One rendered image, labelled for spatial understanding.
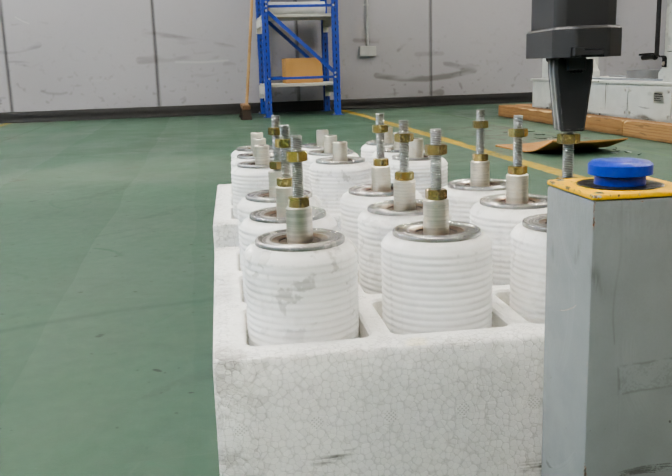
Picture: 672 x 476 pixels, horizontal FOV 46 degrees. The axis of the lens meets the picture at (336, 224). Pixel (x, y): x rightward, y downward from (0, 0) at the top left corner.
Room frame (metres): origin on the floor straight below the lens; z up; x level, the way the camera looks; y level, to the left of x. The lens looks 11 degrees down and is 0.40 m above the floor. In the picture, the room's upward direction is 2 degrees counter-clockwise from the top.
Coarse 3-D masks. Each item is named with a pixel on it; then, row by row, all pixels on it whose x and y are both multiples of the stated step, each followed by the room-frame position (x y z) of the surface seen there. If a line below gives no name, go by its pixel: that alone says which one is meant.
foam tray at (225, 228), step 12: (228, 192) 1.38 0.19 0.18; (216, 204) 1.26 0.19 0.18; (228, 204) 1.25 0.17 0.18; (216, 216) 1.15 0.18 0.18; (228, 216) 1.15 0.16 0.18; (336, 216) 1.12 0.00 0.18; (216, 228) 1.10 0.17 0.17; (228, 228) 1.10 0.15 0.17; (216, 240) 1.10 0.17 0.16; (228, 240) 1.10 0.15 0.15
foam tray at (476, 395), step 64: (512, 320) 0.64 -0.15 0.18; (256, 384) 0.57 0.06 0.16; (320, 384) 0.57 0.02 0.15; (384, 384) 0.58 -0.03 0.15; (448, 384) 0.59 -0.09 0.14; (512, 384) 0.60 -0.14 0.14; (256, 448) 0.57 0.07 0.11; (320, 448) 0.57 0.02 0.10; (384, 448) 0.58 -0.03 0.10; (448, 448) 0.59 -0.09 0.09; (512, 448) 0.60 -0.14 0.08
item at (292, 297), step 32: (256, 256) 0.62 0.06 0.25; (288, 256) 0.61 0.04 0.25; (320, 256) 0.61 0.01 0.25; (352, 256) 0.63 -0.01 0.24; (256, 288) 0.62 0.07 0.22; (288, 288) 0.60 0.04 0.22; (320, 288) 0.61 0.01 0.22; (352, 288) 0.63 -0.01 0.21; (256, 320) 0.62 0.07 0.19; (288, 320) 0.60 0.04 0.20; (320, 320) 0.60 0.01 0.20; (352, 320) 0.63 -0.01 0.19
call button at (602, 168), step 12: (588, 168) 0.51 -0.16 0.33; (600, 168) 0.49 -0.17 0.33; (612, 168) 0.49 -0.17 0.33; (624, 168) 0.49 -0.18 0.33; (636, 168) 0.49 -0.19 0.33; (648, 168) 0.49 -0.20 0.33; (600, 180) 0.50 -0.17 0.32; (612, 180) 0.49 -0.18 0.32; (624, 180) 0.49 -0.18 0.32; (636, 180) 0.49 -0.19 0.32
